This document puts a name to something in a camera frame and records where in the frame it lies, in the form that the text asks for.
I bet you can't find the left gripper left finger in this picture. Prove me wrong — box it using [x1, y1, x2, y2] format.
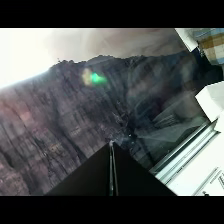
[45, 141, 112, 197]

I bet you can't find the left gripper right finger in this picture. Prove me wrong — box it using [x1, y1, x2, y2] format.
[112, 142, 178, 197]

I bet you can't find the checked shirt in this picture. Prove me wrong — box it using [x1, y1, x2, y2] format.
[195, 28, 224, 67]

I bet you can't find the silver frame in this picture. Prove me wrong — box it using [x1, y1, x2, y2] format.
[149, 119, 224, 197]

